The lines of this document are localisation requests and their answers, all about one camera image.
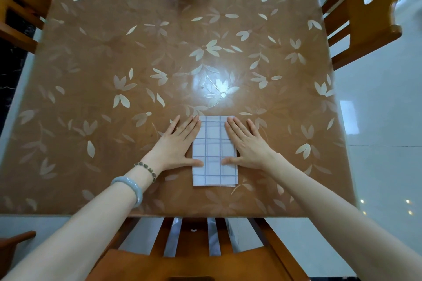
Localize person's left hand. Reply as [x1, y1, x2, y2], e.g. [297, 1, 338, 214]
[142, 115, 204, 174]

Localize person's right hand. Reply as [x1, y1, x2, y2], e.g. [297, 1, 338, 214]
[221, 116, 281, 173]

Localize white black-grid napkin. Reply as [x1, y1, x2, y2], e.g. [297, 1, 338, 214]
[192, 115, 239, 187]

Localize person's left forearm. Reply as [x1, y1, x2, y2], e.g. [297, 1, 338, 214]
[0, 162, 159, 281]

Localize person's right forearm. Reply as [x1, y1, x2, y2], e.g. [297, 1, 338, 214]
[270, 154, 422, 281]

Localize person's grey trousers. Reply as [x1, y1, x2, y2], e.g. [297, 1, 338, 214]
[163, 218, 241, 257]

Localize pale jade bangle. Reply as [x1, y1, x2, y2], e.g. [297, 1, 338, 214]
[110, 176, 143, 208]

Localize brown floral wooden table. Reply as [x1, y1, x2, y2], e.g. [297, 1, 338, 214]
[0, 0, 357, 218]

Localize brown wooden nightstand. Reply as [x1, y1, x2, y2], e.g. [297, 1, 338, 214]
[0, 231, 36, 271]

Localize dark beaded bracelet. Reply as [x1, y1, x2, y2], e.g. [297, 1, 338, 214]
[133, 161, 158, 183]

